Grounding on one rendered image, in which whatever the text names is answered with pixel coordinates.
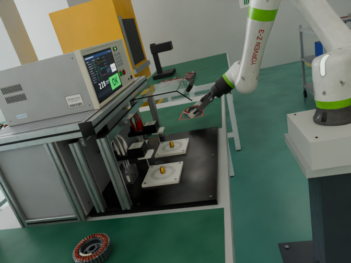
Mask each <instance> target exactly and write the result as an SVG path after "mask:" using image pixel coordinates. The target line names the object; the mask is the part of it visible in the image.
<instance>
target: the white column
mask: <svg viewBox="0 0 351 263"><path fill-rule="evenodd" d="M36 61H38V58H37V55H36V53H35V50H34V48H33V46H32V43H31V41H30V38H29V36H28V33H27V31H26V28H25V26H24V23H23V21H22V19H21V16H20V14H19V11H18V9H17V6H16V4H15V2H14V0H0V71H1V70H5V69H9V68H13V67H17V66H20V65H24V64H28V63H32V62H36Z"/></svg>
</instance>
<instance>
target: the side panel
mask: <svg viewBox="0 0 351 263"><path fill-rule="evenodd" d="M0 189H1V191H2V193H3V194H4V196H5V198H6V200H7V202H8V204H9V205H10V207H11V209H12V211H13V213H14V214H15V216H16V218H17V220H18V222H19V223H20V225H21V227H22V228H24V227H31V226H42V225H52V224H62V223H73V222H82V221H83V222H84V221H87V218H89V214H87V215H85V213H84V211H83V209H82V206H81V204H80V202H79V200H78V197H77V195H76V193H75V191H74V188H73V186H72V184H71V181H70V179H69V177H68V175H67V172H66V170H65V167H64V165H63V163H62V161H61V158H60V156H59V154H58V152H57V149H56V147H55V145H54V143H53V142H51V143H47V144H41V145H35V146H30V147H23V148H18V149H12V150H6V151H0Z"/></svg>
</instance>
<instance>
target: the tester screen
mask: <svg viewBox="0 0 351 263"><path fill-rule="evenodd" d="M84 59H85V62H86V65H87V68H88V71H89V74H90V76H91V80H92V83H93V86H94V88H95V91H96V94H97V96H98V94H99V93H100V92H102V91H103V90H105V89H106V88H108V87H109V86H110V88H111V91H109V92H108V93H106V94H105V95H104V96H102V97H101V98H99V97H98V99H99V101H101V100H102V99H104V98H105V97H106V96H108V95H109V94H110V93H112V92H113V91H114V90H116V89H117V88H118V87H120V86H121V84H120V85H119V86H118V87H116V88H115V89H114V90H112V87H111V84H110V81H109V77H111V76H113V75H115V74H116V73H118V71H117V70H116V71H114V72H112V73H110V74H107V71H106V68H105V67H107V66H109V65H111V64H113V63H115V62H114V59H113V56H112V53H111V50H107V51H104V52H101V53H98V54H95V55H92V56H89V57H86V58H84ZM102 81H105V83H106V87H104V88H103V89H101V90H100V88H99V85H98V84H99V83H100V82H102Z"/></svg>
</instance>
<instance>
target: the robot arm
mask: <svg viewBox="0 0 351 263"><path fill-rule="evenodd" d="M288 1H289V2H290V3H291V4H292V6H293V7H294V8H295V9H296V10H297V12H298V13H300V15H301V16H302V17H303V19H304V20H305V21H306V22H307V24H308V25H309V26H310V28H311V29H312V30H313V32H314V33H315V34H316V36H317V37H318V39H319V40H320V42H321V43H322V45H323V47H324V48H325V50H326V52H327V53H325V54H322V55H320V56H318V57H316V58H315V59H314V60H313V61H312V64H311V66H312V80H313V93H314V100H315V103H316V111H315V114H314V116H313V121H314V122H315V123H316V124H319V125H323V126H341V125H347V124H350V123H351V29H350V28H349V27H348V26H347V25H346V24H345V23H344V22H343V20H342V19H341V18H340V17H339V16H338V15H337V13H336V12H335V11H334V10H333V8H332V7H331V6H330V5H329V3H328V2H327V0H288ZM280 2H281V0H249V8H248V16H247V26H246V33H245V42H244V48H243V54H242V59H241V60H239V61H236V62H234V63H233V65H232V66H231V67H230V68H229V70H228V71H227V72H226V73H224V74H223V75H222V76H221V77H220V78H217V80H216V81H215V84H214V85H213V86H212V87H211V88H210V89H211V91H210V92H209V93H208V94H206V95H205V96H203V97H202V98H201V99H200V100H199V101H198V102H197V103H195V104H194V106H195V105H199V107H196V108H195V109H194V110H193V111H192V112H191V113H190V114H188V117H189V118H190V119H192V118H193V117H194V116H195V115H196V114H198V113H199V112H201V111H202V110H203V109H205V108H206V107H207V106H208V105H209V104H210V103H211V102H212V101H213V100H214V97H218V98H220V97H221V96H222V95H224V94H228V93H230V94H232V93H231V90H232V89H233V88H236V90H237V91H238V92H239V93H241V94H251V93H253V92H254V91H255V90H256V88H257V86H258V78H259V71H260V66H261V61H262V57H263V53H264V49H265V46H266V43H267V40H268V36H269V34H270V31H271V29H272V26H273V23H274V20H275V17H276V14H277V11H278V8H279V5H280Z"/></svg>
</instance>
